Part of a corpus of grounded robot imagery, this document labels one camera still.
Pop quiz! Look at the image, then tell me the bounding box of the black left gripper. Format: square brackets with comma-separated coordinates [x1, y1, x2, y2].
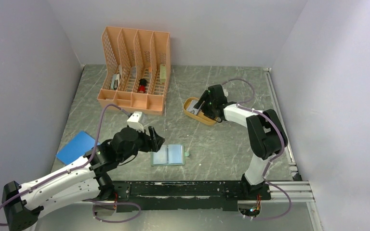
[118, 124, 164, 162]

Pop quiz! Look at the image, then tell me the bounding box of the blue notebook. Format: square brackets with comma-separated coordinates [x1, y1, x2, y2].
[56, 131, 95, 165]

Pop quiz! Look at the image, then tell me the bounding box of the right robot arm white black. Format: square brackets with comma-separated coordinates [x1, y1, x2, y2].
[187, 84, 288, 199]

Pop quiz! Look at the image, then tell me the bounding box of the light blue credit card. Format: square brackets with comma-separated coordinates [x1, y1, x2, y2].
[168, 144, 184, 165]

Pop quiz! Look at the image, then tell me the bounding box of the card in yellow tray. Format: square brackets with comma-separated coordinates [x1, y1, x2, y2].
[186, 104, 200, 115]

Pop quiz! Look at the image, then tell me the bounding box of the peach plastic file organizer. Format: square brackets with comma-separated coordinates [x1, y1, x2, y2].
[97, 26, 171, 116]

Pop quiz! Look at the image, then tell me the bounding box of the aluminium rail frame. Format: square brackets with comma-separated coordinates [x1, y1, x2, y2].
[24, 67, 323, 231]

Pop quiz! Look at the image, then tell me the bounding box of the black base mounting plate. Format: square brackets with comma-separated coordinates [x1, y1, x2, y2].
[95, 180, 271, 212]

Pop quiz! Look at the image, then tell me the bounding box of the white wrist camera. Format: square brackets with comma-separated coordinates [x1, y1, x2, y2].
[223, 88, 229, 97]
[127, 111, 145, 132]

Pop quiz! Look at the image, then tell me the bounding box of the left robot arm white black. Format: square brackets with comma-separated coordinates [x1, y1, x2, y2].
[2, 126, 165, 231]

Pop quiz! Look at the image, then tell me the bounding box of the grey white utility knife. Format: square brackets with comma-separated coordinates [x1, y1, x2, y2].
[110, 72, 120, 90]

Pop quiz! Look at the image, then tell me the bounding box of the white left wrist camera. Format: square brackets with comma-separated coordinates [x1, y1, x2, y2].
[127, 111, 145, 132]

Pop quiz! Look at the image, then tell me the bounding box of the red black small bottle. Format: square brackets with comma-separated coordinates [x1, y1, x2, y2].
[137, 78, 147, 93]

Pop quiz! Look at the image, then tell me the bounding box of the yellow oval tray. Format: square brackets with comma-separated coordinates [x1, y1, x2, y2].
[183, 97, 217, 126]

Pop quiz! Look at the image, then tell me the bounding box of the pale green eraser box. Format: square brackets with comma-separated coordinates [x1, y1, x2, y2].
[159, 64, 167, 85]

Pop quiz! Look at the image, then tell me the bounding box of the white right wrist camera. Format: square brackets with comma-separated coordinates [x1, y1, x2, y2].
[223, 88, 229, 97]

